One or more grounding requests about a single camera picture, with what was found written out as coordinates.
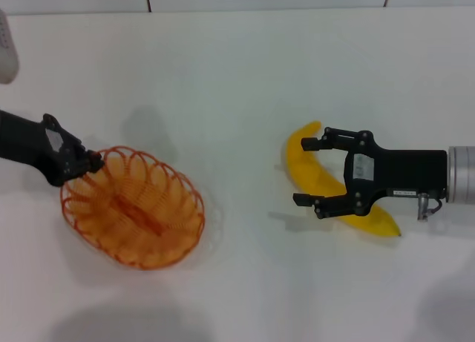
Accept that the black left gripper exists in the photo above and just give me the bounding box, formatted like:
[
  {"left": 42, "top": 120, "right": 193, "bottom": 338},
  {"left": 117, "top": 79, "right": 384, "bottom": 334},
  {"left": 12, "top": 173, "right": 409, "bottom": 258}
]
[{"left": 0, "top": 109, "right": 106, "bottom": 188}]

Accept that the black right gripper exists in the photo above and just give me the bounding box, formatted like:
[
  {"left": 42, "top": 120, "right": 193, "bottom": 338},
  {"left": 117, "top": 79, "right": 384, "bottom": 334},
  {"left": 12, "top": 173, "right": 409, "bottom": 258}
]
[{"left": 292, "top": 126, "right": 449, "bottom": 220}]

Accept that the yellow banana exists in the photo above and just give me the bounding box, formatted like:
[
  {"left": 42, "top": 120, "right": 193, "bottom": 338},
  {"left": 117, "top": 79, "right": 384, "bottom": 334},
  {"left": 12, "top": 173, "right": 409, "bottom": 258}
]
[{"left": 284, "top": 120, "right": 403, "bottom": 239}]

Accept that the orange wire basket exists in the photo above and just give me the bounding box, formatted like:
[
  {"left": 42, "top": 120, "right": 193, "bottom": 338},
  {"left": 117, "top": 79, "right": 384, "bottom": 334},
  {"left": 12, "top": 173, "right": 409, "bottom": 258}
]
[{"left": 59, "top": 145, "right": 206, "bottom": 271}]

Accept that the metal plug with black cable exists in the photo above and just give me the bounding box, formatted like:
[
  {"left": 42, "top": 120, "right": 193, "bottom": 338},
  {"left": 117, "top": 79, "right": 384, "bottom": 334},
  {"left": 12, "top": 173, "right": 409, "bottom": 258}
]
[{"left": 416, "top": 192, "right": 445, "bottom": 222}]

